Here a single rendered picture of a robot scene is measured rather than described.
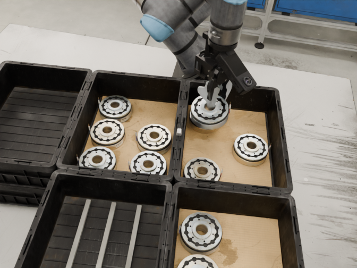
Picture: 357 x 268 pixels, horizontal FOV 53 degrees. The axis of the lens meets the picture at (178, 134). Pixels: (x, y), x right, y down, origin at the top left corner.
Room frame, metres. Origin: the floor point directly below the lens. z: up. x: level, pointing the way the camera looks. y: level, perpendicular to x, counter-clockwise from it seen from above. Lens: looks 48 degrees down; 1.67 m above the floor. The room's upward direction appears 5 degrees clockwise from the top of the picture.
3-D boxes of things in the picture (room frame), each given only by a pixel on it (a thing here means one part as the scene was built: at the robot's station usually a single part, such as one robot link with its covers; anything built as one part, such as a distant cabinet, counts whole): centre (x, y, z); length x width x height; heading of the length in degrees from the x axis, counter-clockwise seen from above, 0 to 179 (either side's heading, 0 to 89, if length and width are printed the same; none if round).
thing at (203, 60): (0.74, -0.08, 1.14); 0.09 x 0.08 x 0.12; 47
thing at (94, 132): (0.71, 0.21, 0.86); 0.10 x 0.10 x 0.01
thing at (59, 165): (0.71, 0.15, 0.92); 0.40 x 0.30 x 0.02; 178
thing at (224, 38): (0.73, -0.09, 1.22); 0.08 x 0.08 x 0.05
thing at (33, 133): (0.72, 0.45, 0.87); 0.40 x 0.30 x 0.11; 178
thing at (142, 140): (0.70, 0.07, 0.86); 0.10 x 0.10 x 0.01
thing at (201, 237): (0.41, -0.08, 0.86); 0.05 x 0.05 x 0.01
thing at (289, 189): (0.70, -0.15, 0.92); 0.40 x 0.30 x 0.02; 178
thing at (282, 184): (0.70, -0.15, 0.87); 0.40 x 0.30 x 0.11; 178
